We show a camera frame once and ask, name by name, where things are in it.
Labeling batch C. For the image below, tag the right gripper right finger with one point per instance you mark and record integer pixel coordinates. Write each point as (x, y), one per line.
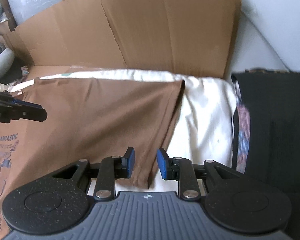
(184, 172)

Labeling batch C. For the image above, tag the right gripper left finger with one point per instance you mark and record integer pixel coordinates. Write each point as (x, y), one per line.
(109, 170)

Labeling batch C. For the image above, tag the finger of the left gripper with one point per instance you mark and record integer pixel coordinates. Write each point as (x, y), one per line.
(30, 111)

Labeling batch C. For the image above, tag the brown t-shirt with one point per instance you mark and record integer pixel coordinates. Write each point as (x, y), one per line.
(88, 119)

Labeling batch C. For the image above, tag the black cloth under pillow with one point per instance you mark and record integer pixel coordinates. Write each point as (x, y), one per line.
(17, 73)

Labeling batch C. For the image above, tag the cream bear print bedsheet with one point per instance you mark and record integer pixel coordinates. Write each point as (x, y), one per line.
(203, 129)

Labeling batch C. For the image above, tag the folded black garment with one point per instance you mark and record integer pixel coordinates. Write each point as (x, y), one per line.
(273, 102)

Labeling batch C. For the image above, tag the flattened cardboard box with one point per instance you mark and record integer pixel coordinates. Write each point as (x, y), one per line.
(190, 37)

